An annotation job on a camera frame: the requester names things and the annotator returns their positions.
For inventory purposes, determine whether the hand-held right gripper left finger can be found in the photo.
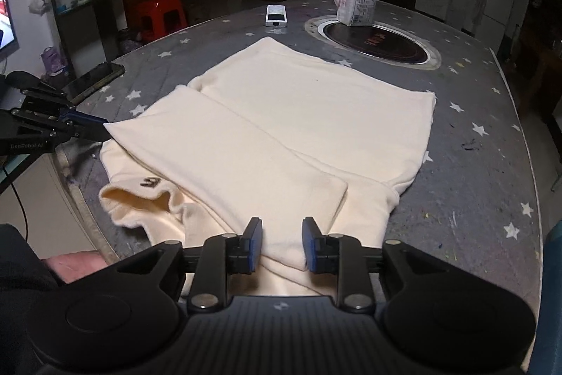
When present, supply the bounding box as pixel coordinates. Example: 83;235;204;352
109;217;264;312

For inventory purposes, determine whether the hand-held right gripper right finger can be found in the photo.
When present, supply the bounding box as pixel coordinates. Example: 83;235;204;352
301;217;445;312

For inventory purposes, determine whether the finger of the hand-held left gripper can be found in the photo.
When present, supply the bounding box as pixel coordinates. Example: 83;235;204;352
6;70;79;110
12;106;110;144

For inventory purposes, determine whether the cream knit sweater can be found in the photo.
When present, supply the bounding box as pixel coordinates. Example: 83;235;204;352
98;37;437;297

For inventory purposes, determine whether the purple bag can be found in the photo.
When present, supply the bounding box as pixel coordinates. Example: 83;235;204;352
41;46;71;82

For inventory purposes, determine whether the black smartphone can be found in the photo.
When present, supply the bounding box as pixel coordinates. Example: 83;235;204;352
65;62;126;104

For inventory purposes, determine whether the television screen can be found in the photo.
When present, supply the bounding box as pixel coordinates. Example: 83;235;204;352
0;0;20;60

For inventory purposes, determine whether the red plastic stool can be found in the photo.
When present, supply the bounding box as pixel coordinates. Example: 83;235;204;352
135;0;188;42

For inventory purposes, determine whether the person's dark clothing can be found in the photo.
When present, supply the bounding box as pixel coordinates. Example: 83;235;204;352
0;223;66;375

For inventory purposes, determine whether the grey star-print table cover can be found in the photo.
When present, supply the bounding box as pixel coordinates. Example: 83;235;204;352
55;0;545;316

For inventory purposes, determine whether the round black induction cooktop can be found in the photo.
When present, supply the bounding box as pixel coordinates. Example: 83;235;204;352
305;15;441;71

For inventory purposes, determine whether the white remote control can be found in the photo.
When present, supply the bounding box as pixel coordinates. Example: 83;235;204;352
265;4;287;28

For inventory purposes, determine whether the white tissue pack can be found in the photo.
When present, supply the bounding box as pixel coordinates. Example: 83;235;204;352
331;0;381;26

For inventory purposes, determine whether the white refrigerator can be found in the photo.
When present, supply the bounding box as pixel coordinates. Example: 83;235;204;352
473;0;516;46

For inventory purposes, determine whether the black cable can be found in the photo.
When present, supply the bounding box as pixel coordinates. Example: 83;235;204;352
1;165;30;241

